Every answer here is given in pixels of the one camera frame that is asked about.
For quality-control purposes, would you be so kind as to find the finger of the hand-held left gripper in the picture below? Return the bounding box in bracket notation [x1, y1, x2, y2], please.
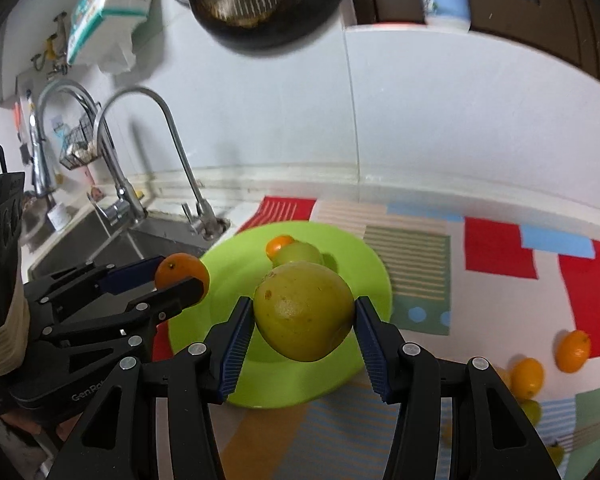
[24, 255, 167, 307]
[39, 279, 205, 362]

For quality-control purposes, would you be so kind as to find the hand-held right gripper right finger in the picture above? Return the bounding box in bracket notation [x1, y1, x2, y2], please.
[354, 296, 563, 480]

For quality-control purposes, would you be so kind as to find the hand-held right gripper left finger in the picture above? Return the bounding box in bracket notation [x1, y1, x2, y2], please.
[45, 296, 255, 480]

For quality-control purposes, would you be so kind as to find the green plate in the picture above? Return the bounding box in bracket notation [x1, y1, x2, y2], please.
[167, 221, 393, 408]

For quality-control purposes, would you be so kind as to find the large green pear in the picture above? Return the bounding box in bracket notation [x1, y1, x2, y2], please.
[253, 264, 356, 362]

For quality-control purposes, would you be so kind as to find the steel sink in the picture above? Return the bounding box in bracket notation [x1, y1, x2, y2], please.
[27, 205, 211, 286]

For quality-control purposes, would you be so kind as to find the thick chrome faucet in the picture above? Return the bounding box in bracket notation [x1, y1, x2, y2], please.
[35, 80, 148, 228]

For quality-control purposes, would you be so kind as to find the small orange mandarin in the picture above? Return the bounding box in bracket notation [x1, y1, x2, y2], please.
[266, 235, 297, 262]

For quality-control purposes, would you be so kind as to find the small green fruit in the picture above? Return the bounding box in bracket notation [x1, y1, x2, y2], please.
[520, 399, 544, 426]
[272, 241, 325, 268]

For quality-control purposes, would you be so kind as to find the colourful patterned mat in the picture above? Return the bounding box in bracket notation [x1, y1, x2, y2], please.
[152, 195, 600, 480]

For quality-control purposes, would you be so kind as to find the thin gooseneck faucet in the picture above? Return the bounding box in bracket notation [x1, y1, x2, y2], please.
[92, 86, 231, 241]

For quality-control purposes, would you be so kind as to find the tissue pack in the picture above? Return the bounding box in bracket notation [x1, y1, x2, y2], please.
[66, 0, 161, 74]

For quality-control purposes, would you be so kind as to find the black frying pan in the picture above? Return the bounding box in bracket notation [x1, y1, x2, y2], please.
[187, 0, 353, 54]

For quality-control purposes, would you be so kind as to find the black wire basket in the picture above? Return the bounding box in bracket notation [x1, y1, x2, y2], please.
[59, 102, 104, 171]

